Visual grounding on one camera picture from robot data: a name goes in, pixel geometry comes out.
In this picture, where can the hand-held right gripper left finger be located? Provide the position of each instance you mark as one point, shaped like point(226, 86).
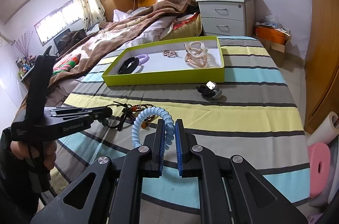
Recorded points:
point(158, 149)

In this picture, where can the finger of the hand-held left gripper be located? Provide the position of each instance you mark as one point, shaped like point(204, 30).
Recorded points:
point(95, 117)
point(87, 110)

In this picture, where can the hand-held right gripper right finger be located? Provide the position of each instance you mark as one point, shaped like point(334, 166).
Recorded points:
point(178, 155)

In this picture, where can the black wristband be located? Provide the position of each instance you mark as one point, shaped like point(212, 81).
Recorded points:
point(124, 67)

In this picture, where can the green shallow cardboard box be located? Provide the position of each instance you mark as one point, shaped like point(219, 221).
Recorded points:
point(164, 72)

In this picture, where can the large clear hair claw clip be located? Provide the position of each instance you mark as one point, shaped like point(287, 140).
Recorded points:
point(197, 54)

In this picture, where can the person's left forearm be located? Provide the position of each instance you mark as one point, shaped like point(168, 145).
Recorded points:
point(16, 187)

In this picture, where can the person's left hand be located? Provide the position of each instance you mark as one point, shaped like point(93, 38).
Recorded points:
point(50, 155)

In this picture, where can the red green plaid cushion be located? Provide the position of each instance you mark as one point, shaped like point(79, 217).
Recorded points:
point(66, 65)

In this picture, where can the shelf with bottles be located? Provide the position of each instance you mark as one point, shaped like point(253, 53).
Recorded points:
point(25, 69)

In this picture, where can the small black hair clip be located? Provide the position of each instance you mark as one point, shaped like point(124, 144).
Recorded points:
point(210, 92)

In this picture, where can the striped bedsheet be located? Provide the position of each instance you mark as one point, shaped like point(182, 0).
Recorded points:
point(238, 118)

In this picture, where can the dark chair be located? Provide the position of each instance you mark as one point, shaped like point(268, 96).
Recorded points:
point(68, 41)

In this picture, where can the brown blanket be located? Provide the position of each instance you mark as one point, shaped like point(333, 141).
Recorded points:
point(106, 38)

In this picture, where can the decorative branches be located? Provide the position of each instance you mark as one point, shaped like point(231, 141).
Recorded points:
point(23, 43)

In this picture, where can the window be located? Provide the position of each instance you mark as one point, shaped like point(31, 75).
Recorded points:
point(58, 22)

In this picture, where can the yellow pillow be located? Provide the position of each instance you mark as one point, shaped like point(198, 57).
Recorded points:
point(188, 29)

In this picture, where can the grey nightstand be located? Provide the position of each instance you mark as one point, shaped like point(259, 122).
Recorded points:
point(225, 17)

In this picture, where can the white paper roll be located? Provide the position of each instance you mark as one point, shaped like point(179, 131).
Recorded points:
point(324, 128)

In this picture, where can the orange box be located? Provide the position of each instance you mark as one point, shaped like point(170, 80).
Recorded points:
point(270, 35)

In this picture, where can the large wooden wardrobe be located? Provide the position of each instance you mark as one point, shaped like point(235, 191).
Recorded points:
point(321, 41)

